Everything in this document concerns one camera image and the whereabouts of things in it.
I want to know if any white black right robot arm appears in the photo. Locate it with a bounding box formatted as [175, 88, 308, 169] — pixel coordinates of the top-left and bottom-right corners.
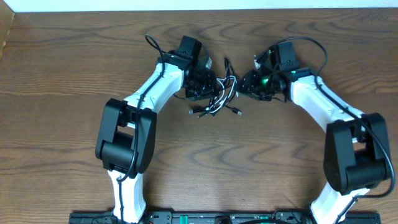
[239, 68, 396, 223]

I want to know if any brown side panel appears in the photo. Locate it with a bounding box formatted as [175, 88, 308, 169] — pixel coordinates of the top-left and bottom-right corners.
[0, 0, 15, 58]

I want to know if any white cable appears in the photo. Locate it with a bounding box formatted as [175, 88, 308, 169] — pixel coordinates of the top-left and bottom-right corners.
[208, 76, 238, 114]

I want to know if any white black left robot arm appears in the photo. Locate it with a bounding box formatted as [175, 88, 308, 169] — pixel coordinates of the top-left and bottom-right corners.
[95, 51, 215, 223]

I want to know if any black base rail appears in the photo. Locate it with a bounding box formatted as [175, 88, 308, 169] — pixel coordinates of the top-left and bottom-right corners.
[68, 211, 383, 224]

